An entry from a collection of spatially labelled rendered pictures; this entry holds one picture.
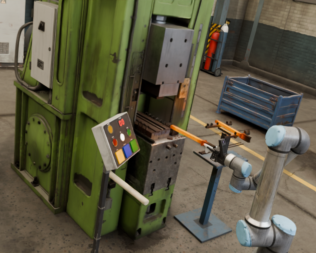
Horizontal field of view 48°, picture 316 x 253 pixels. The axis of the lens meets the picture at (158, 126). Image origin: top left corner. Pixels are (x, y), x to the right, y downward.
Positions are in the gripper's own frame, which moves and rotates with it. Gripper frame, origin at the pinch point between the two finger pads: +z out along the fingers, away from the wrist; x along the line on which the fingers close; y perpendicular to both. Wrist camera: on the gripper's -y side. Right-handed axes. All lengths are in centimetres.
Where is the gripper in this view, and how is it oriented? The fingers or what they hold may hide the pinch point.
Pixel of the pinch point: (206, 143)
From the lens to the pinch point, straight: 254.1
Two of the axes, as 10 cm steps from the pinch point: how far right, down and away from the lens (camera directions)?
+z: -6.7, -4.0, 6.3
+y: -2.0, 9.1, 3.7
